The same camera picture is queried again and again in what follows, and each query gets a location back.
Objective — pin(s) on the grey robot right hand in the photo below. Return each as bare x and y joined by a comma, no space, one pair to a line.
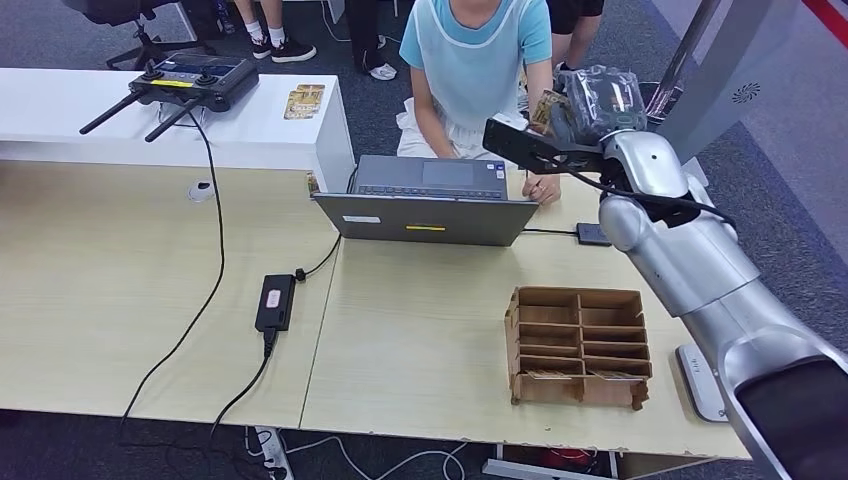
603,99

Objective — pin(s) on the person's left hand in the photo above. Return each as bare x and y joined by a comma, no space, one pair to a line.
543,189

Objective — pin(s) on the ID card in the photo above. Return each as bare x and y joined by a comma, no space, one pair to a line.
543,109

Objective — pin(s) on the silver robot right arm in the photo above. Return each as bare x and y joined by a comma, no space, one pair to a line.
696,265

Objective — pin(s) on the person's right forearm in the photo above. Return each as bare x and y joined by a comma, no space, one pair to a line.
434,132

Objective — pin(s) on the person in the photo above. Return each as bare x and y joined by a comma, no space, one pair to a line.
364,33
573,26
470,73
281,43

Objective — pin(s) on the wooden card organizer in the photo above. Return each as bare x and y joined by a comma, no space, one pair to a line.
580,326

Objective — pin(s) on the white card reader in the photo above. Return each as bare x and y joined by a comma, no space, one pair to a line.
696,384

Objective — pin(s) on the gold patterned card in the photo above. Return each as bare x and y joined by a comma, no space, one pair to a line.
311,87
303,105

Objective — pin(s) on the small black square box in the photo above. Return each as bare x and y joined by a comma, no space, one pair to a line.
590,234

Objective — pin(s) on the grey laptop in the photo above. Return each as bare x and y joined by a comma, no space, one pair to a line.
424,223

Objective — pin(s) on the grey kiosk stand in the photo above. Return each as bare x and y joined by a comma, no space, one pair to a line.
735,73

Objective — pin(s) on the small brown object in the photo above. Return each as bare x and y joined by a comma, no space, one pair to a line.
312,184

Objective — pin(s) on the red barrier belt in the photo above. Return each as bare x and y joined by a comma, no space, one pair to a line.
833,10

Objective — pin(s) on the red object under desk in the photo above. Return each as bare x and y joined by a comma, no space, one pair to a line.
570,458

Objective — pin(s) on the grey bar under desk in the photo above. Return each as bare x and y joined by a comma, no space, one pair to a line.
530,472

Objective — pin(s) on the black power adapter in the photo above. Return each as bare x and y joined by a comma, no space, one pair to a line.
274,303

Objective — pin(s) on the white desk grommet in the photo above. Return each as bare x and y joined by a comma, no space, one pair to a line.
200,191

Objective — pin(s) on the black remote controller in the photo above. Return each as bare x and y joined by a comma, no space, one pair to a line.
201,78

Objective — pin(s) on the white power strip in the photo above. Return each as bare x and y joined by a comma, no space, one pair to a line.
268,454

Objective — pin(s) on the black office chair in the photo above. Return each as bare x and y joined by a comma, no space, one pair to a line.
146,46

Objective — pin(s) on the white counter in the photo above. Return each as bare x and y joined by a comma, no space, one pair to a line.
66,104

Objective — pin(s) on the metal stanchion post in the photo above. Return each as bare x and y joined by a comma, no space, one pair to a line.
682,53

